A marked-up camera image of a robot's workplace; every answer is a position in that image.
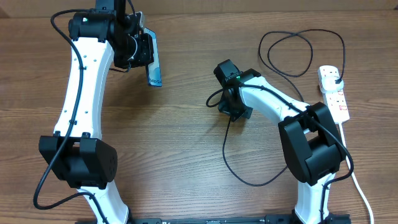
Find blue Galaxy smartphone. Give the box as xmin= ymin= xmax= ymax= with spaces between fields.
xmin=144 ymin=28 xmax=162 ymax=87

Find white charger plug adapter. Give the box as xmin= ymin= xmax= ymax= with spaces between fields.
xmin=320 ymin=77 xmax=344 ymax=94

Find white power strip cord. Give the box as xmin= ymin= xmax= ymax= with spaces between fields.
xmin=338 ymin=122 xmax=375 ymax=224

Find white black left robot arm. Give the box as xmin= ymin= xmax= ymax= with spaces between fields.
xmin=39 ymin=0 xmax=162 ymax=223

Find white power strip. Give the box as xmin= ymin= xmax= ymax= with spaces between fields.
xmin=318 ymin=65 xmax=349 ymax=124

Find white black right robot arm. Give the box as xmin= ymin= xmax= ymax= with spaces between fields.
xmin=213 ymin=60 xmax=354 ymax=223

